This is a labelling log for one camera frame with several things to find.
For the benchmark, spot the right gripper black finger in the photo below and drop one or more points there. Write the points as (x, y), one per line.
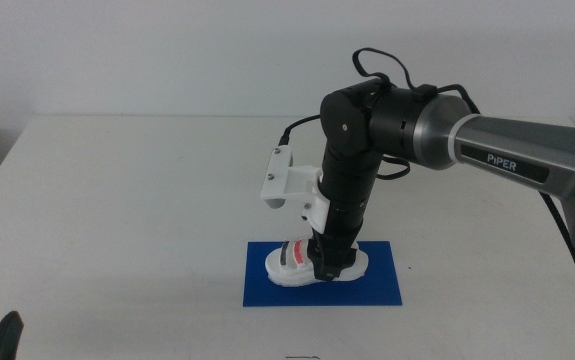
(334, 272)
(315, 249)

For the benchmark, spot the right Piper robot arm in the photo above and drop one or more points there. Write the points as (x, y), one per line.
(517, 145)

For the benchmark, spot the blue rectangular mat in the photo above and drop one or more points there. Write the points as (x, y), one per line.
(377, 290)

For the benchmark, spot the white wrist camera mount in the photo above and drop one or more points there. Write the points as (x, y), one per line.
(292, 187)

